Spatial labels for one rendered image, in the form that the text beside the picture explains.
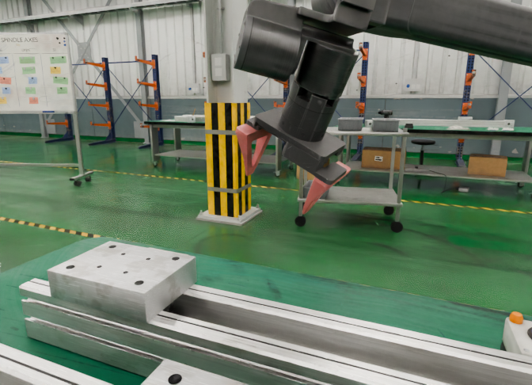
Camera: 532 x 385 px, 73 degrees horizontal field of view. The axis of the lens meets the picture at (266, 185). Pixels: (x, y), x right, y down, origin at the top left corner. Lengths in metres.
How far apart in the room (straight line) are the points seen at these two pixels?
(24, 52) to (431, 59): 6.63
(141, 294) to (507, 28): 0.51
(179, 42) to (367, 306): 9.27
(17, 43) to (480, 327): 5.67
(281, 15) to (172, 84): 9.41
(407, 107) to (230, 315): 7.46
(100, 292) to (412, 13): 0.47
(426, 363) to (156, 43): 9.90
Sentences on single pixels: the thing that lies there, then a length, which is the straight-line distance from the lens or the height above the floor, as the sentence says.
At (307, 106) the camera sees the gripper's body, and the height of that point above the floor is 1.12.
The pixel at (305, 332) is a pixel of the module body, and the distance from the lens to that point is 0.48.
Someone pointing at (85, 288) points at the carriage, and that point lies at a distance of 0.53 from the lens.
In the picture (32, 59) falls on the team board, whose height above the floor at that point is 1.62.
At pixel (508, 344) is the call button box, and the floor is 0.82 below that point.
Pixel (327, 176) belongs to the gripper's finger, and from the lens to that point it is 0.42.
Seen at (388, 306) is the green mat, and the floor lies 0.78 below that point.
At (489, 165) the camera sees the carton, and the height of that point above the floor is 0.35.
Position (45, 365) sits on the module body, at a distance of 0.46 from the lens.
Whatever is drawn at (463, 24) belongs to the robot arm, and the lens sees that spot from 0.47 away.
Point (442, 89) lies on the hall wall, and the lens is 7.89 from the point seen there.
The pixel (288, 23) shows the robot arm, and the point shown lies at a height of 1.20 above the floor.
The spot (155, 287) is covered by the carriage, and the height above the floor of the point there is 0.90.
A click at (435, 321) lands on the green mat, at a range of 0.67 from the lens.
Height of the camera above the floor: 1.12
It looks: 13 degrees down
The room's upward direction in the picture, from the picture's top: straight up
